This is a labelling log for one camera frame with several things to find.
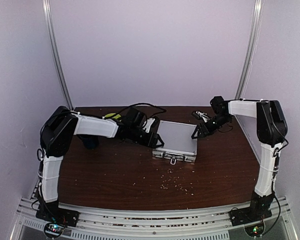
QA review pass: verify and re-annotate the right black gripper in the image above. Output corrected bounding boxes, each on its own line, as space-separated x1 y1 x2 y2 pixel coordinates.
191 113 231 139

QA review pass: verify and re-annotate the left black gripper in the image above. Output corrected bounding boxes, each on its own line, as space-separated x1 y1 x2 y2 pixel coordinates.
129 126 165 150

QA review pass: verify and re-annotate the aluminium poker case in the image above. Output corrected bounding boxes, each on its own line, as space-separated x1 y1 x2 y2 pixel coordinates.
152 120 198 165

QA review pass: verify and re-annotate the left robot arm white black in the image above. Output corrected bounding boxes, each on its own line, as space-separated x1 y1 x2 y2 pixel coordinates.
37 104 165 222

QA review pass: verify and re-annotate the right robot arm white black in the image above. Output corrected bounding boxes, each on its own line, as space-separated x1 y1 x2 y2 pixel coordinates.
191 96 288 226

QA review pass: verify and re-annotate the green bowl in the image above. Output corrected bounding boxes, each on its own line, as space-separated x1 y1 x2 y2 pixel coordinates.
102 113 122 120

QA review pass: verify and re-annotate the dark blue mug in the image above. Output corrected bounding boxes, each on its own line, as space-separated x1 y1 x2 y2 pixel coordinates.
78 135 99 150

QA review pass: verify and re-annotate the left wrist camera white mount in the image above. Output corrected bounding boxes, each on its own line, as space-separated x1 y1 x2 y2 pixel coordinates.
143 116 160 133

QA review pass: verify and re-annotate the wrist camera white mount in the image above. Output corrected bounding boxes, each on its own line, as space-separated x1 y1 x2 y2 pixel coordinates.
191 110 211 123
143 116 160 133

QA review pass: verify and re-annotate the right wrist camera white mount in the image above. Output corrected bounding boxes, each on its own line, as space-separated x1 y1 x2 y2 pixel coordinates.
191 110 211 123

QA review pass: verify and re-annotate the right aluminium frame post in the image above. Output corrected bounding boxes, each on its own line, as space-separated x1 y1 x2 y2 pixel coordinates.
235 0 264 100

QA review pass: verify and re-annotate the aluminium frame post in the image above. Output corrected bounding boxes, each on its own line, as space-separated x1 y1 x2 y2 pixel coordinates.
235 0 264 100
42 0 74 110

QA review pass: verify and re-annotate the front aluminium rail base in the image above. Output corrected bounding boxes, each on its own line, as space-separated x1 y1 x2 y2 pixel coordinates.
7 197 300 240

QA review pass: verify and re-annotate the left aluminium frame post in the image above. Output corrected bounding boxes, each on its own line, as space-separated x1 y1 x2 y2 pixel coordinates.
42 0 74 110

